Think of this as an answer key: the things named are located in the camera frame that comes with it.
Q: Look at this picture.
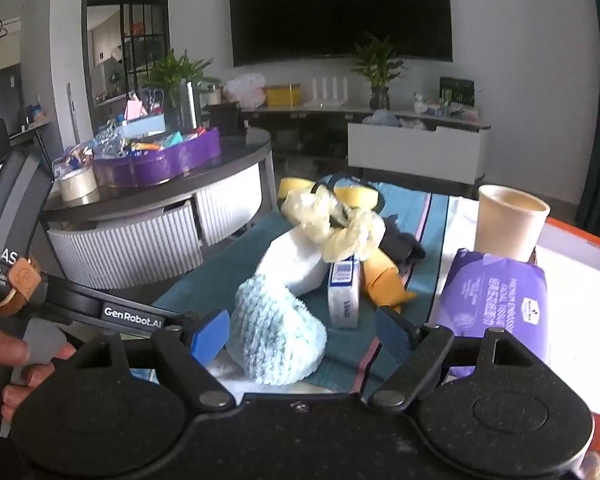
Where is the light blue knitted pouch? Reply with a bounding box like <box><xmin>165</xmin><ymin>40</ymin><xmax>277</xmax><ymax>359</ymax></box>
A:
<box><xmin>226</xmin><ymin>274</ymin><xmax>327</xmax><ymax>386</ymax></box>

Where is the yellow sponge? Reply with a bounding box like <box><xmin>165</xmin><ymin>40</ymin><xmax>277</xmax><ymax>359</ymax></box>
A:
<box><xmin>277</xmin><ymin>174</ymin><xmax>386</xmax><ymax>214</ymax></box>

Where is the potted bamboo plant left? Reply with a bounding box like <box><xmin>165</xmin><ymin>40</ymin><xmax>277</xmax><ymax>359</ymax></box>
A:
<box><xmin>146</xmin><ymin>49</ymin><xmax>221</xmax><ymax>110</ymax></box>

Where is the yellow box on console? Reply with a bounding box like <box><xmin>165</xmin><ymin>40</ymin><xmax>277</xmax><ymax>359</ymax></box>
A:
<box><xmin>264</xmin><ymin>84</ymin><xmax>302</xmax><ymax>107</ymax></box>

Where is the blue white small carton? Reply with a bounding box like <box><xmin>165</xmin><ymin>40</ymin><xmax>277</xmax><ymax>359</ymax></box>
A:
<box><xmin>327</xmin><ymin>256</ymin><xmax>361</xmax><ymax>330</ymax></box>

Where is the purple tray box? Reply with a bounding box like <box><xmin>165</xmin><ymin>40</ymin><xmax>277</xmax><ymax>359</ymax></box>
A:
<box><xmin>93</xmin><ymin>128</ymin><xmax>222</xmax><ymax>188</ymax></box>

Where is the long tv console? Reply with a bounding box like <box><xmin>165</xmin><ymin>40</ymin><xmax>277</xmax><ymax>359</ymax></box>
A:
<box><xmin>239</xmin><ymin>102</ymin><xmax>494</xmax><ymax>162</ymax></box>

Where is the beige paper cup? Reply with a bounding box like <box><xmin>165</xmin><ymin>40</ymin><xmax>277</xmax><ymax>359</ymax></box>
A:
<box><xmin>475</xmin><ymin>184</ymin><xmax>550</xmax><ymax>262</ymax></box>

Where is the steel thermos bottle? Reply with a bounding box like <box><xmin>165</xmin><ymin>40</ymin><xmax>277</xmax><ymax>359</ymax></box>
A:
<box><xmin>180</xmin><ymin>79</ymin><xmax>201</xmax><ymax>131</ymax></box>

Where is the round dark coffee table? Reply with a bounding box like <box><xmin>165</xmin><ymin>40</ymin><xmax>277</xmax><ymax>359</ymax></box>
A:
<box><xmin>41</xmin><ymin>129</ymin><xmax>276</xmax><ymax>290</ymax></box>

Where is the dark green framed box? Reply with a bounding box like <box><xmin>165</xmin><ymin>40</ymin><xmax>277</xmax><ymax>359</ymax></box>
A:
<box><xmin>439</xmin><ymin>77</ymin><xmax>476</xmax><ymax>107</ymax></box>

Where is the white foam block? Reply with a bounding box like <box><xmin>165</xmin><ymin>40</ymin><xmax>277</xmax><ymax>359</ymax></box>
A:
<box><xmin>254</xmin><ymin>226</ymin><xmax>329</xmax><ymax>297</ymax></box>

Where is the person's left hand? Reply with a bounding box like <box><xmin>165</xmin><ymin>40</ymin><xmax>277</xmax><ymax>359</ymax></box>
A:
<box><xmin>0</xmin><ymin>330</ymin><xmax>56</xmax><ymax>422</ymax></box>

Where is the yellow striped cloth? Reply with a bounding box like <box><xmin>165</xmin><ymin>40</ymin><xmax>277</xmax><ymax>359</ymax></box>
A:
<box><xmin>362</xmin><ymin>248</ymin><xmax>416</xmax><ymax>312</ymax></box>

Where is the orange white shallow box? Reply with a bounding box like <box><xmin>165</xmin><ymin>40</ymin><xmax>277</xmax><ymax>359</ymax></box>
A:
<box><xmin>446</xmin><ymin>194</ymin><xmax>600</xmax><ymax>456</ymax></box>

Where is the white plastic bag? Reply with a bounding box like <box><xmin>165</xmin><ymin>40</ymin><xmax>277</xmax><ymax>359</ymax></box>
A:
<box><xmin>224</xmin><ymin>73</ymin><xmax>266</xmax><ymax>108</ymax></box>

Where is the white wifi router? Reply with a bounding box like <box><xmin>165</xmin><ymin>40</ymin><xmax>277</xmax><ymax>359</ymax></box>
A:
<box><xmin>304</xmin><ymin>77</ymin><xmax>349</xmax><ymax>108</ymax></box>

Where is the potted bamboo plant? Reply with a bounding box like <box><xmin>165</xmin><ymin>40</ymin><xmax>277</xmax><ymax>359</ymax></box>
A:
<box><xmin>146</xmin><ymin>49</ymin><xmax>221</xmax><ymax>110</ymax></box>
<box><xmin>352</xmin><ymin>34</ymin><xmax>403</xmax><ymax>110</ymax></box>

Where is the cream scrunchie with black band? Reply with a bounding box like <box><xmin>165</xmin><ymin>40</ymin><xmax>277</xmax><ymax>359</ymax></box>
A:
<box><xmin>282</xmin><ymin>183</ymin><xmax>386</xmax><ymax>263</ymax></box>

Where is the roll of tape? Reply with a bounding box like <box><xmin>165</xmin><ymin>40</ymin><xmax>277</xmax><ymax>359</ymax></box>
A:
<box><xmin>56</xmin><ymin>166</ymin><xmax>97</xmax><ymax>203</ymax></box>

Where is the dark navy cloth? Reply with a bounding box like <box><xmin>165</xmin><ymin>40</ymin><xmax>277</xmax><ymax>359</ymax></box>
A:
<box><xmin>379</xmin><ymin>214</ymin><xmax>426</xmax><ymax>272</ymax></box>

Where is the large black television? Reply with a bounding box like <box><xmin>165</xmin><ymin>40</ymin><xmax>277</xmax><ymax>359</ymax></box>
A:
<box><xmin>230</xmin><ymin>0</ymin><xmax>453</xmax><ymax>66</ymax></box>

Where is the purple tissue pack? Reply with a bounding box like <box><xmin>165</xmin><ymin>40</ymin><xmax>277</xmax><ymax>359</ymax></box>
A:
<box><xmin>432</xmin><ymin>249</ymin><xmax>548</xmax><ymax>360</ymax></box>

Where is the potted bamboo plant right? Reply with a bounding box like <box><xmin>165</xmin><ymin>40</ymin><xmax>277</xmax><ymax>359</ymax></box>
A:
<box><xmin>352</xmin><ymin>34</ymin><xmax>403</xmax><ymax>110</ymax></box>

